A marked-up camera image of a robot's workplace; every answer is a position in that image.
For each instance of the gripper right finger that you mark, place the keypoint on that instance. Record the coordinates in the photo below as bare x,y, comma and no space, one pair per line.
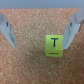
70,32

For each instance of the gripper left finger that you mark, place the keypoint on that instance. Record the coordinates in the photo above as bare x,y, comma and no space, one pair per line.
8,30

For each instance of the yellow block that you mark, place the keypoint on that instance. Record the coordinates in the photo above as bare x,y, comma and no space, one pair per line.
53,46

